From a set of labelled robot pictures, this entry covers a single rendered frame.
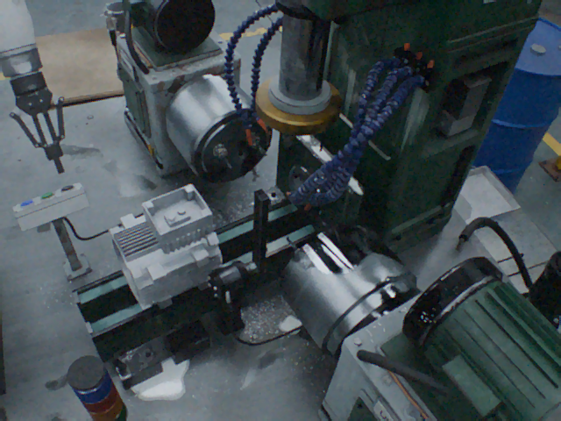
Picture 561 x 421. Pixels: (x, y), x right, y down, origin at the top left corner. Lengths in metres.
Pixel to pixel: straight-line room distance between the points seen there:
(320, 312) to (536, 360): 0.43
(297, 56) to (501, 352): 0.61
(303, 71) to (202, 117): 0.41
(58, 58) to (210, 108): 2.37
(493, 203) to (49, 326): 1.83
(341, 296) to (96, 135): 1.16
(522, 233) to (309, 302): 1.41
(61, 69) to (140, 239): 2.48
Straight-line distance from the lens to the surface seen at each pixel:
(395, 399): 0.90
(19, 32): 1.23
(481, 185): 2.47
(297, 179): 1.34
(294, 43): 0.98
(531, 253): 2.24
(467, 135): 1.32
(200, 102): 1.37
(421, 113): 1.09
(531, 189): 3.20
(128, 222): 1.20
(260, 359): 1.30
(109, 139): 1.85
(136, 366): 1.25
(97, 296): 1.29
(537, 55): 2.55
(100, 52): 3.61
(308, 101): 1.04
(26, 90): 1.25
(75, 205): 1.30
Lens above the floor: 1.97
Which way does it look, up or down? 48 degrees down
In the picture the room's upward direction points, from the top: 5 degrees clockwise
